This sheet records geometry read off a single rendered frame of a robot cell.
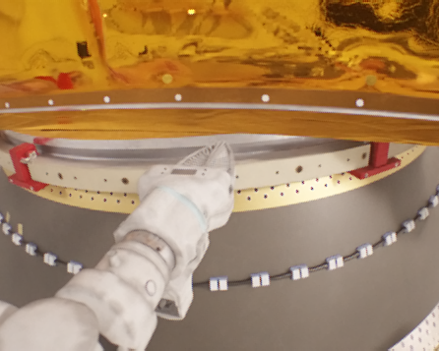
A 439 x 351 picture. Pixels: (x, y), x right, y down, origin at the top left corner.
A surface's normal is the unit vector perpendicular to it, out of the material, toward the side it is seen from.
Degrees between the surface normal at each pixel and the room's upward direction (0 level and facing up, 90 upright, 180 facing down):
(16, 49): 87
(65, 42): 91
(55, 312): 10
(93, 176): 90
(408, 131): 90
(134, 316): 64
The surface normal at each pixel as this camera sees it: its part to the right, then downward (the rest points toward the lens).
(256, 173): 0.11, 0.45
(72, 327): 0.07, -0.90
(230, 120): -0.28, 0.46
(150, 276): 0.79, -0.39
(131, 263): 0.30, -0.79
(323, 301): 0.18, -0.04
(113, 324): -0.30, 0.15
